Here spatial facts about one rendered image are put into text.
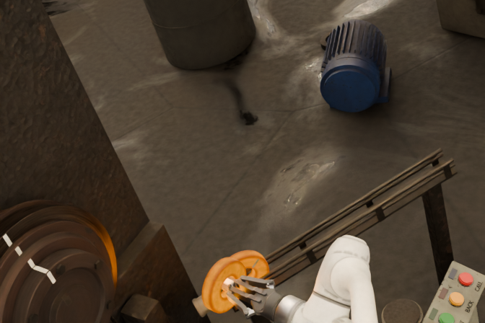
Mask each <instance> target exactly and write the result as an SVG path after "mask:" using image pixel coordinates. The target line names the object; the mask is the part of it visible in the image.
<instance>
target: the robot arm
mask: <svg viewBox="0 0 485 323"><path fill-rule="evenodd" d="M369 262H370V250H369V247H368V246H367V244H366V242H365V241H363V240H362V239H359V238H356V237H354V236H349V235H343V236H342V237H339V238H338V239H337V240H336V241H335V242H334V243H332V245H331V246H330V248H329V249H328V251H327V253H326V255H325V257H324V259H323V262H322V265H321V266H320V269H319V272H318V276H317V278H316V282H315V287H314V290H313V293H312V295H311V297H310V298H309V300H308V301H303V300H301V299H299V298H297V297H295V296H292V295H288V296H286V295H284V294H282V293H280V292H277V291H276V290H275V287H276V285H275V282H274V280H273V279H271V280H264V279H260V278H253V277H250V276H246V275H241V276H240V278H238V279H234V278H232V277H228V278H227V279H226V280H225V282H224V283H223V285H222V290H224V291H226V294H227V298H228V300H229V301H230V302H231V303H232V304H234V305H235V306H236V307H237V308H238V309H239V310H240V311H241V312H242V313H243V314H244V315H245V318H246V319H250V317H251V316H253V315H255V314H256V315H258V316H263V317H265V318H267V319H269V320H271V321H272V322H275V323H378V322H377V312H376V305H375V296H374V291H373V287H372V284H371V275H370V266H369ZM235 286H236V287H237V288H236V287H235ZM254 286H255V287H254ZM257 287H258V288H257ZM238 288H239V289H240V290H239V289H238ZM259 288H265V289H259ZM241 290H242V291H241ZM236 297H237V298H236ZM238 298H239V299H241V300H243V301H245V302H247V303H249V304H250V305H251V306H252V307H253V310H252V309H250V308H247V307H246V306H245V304H243V303H242V302H241V301H240V300H239V299H238ZM350 309H351V320H350V319H349V312H350Z"/></svg>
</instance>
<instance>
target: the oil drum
mask: <svg viewBox="0 0 485 323"><path fill-rule="evenodd" d="M144 3H145V5H146V8H147V11H148V12H149V18H150V21H151V23H152V24H153V25H154V28H155V30H156V33H157V35H158V38H159V39H160V42H161V45H162V48H163V50H164V52H165V55H166V57H167V59H168V61H169V62H170V63H171V64H172V65H174V66H177V67H178V68H184V69H202V68H209V67H212V66H217V65H219V64H221V63H224V62H226V61H228V60H230V59H232V58H234V57H235V56H237V55H239V54H240V53H242V52H243V51H244V50H245V49H246V48H247V47H248V46H249V45H250V43H251V42H252V41H253V38H254V37H255V33H256V31H255V24H254V21H253V17H252V14H251V12H250V8H249V5H248V1H247V0H144Z"/></svg>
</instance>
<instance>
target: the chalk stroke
mask: <svg viewBox="0 0 485 323"><path fill-rule="evenodd" d="M3 238H4V240H5V241H6V243H7V244H8V245H9V247H10V246H11V245H12V242H11V241H10V239H9V237H8V236H7V235H6V234H5V235H4V236H3ZM15 250H16V252H17V254H18V255H19V256H20V255H21V254H22V251H21V250H20V248H19V247H17V248H16V249H15ZM28 263H29V264H30V266H31V268H33V269H34V270H38V271H40V272H42V273H47V272H48V270H46V269H44V268H42V267H38V266H35V264H34V263H33V261H32V260H31V258H30V259H29V261H28ZM47 276H48V277H49V278H50V280H51V282H52V284H54V283H55V282H56V280H55V278H54V277H53V276H52V274H51V272H50V271H49V272H48V274H47Z"/></svg>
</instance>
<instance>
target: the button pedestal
mask: <svg viewBox="0 0 485 323"><path fill-rule="evenodd" d="M452 268H454V269H456V270H458V271H457V273H456V275H455V277H454V279H451V278H449V277H448V276H449V274H450V272H451V270H452ZM461 273H469V274H471V275H472V277H473V282H472V284H471V285H469V286H465V285H463V284H461V283H460V281H459V280H458V277H459V275H460V274H461ZM442 288H446V289H448V292H447V294H446V296H445V298H444V300H443V299H441V298H439V297H438V296H439V294H440V292H441V290H442ZM484 288H485V275H482V274H481V273H478V272H476V271H475V270H472V269H470V268H468V267H466V266H464V265H462V264H459V263H457V262H455V261H452V262H451V264H450V266H449V269H448V271H447V273H446V275H445V277H444V279H443V281H442V283H441V285H440V287H439V289H438V291H437V293H436V295H435V297H434V299H433V301H432V303H431V305H430V308H429V310H428V312H427V314H426V316H425V318H424V320H423V322H422V323H440V320H439V318H440V315H441V314H442V313H449V314H452V316H453V317H454V320H455V321H454V323H479V318H478V312H477V308H476V305H477V303H478V302H479V299H480V297H481V294H482V292H483V290H484ZM453 292H458V293H460V294H461V295H462V296H463V297H464V302H463V304H462V305H460V306H455V305H453V304H451V303H450V300H449V297H450V294H451V293H453ZM433 308H435V309H437V310H439V311H438V312H437V315H436V317H435V318H434V320H432V319H430V318H428V317H429V315H430V313H431V311H432V309H433Z"/></svg>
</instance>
